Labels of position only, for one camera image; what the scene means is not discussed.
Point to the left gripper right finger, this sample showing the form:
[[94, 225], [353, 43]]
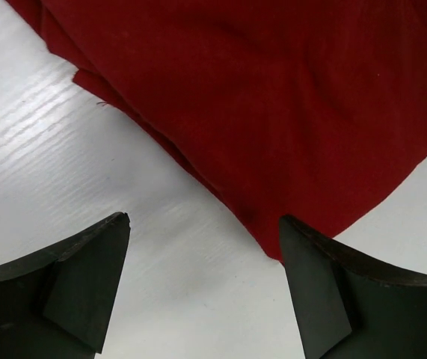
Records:
[[348, 304]]

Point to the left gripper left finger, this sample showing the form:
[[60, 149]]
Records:
[[57, 302]]

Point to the red t shirt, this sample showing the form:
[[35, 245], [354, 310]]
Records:
[[316, 109]]

